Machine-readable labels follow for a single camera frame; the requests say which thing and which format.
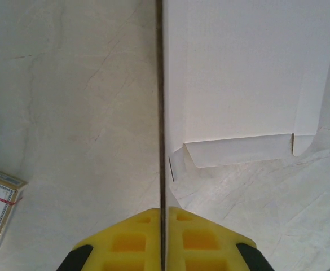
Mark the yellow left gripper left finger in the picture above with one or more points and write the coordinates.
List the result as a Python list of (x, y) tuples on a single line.
[(119, 242)]

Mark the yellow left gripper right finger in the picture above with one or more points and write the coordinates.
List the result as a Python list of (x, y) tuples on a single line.
[(204, 242)]

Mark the yellow and white paper box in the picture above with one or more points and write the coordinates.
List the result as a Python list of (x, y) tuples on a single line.
[(238, 70)]

